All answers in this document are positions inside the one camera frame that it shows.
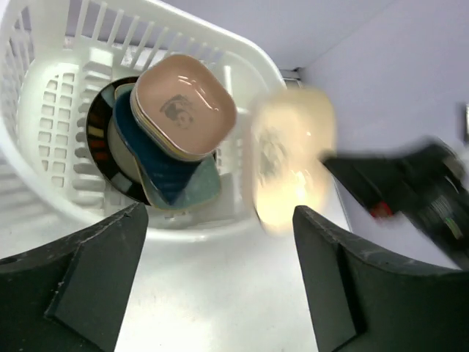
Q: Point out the light teal rectangular divided plate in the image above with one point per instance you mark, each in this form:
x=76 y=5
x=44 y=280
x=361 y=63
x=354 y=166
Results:
x=203 y=186

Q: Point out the round black-rimmed plate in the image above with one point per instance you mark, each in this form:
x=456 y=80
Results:
x=98 y=121

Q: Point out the dark blue leaf-shaped plate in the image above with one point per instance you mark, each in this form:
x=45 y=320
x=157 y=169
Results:
x=168 y=175

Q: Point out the white plastic dish bin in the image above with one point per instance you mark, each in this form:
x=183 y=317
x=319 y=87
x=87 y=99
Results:
x=56 y=56

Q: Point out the brown square panda plate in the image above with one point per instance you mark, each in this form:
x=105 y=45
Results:
x=187 y=103

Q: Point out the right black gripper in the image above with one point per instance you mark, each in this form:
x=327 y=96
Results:
x=427 y=185

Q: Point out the cream square panda plate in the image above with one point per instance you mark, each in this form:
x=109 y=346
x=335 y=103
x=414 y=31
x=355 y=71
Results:
x=290 y=131

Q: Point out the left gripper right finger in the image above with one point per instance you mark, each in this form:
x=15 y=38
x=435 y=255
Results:
x=363 y=297

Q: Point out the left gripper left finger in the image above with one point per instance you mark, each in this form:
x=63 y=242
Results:
x=71 y=294

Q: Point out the yellow square panda plate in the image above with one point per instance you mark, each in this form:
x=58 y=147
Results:
x=159 y=138

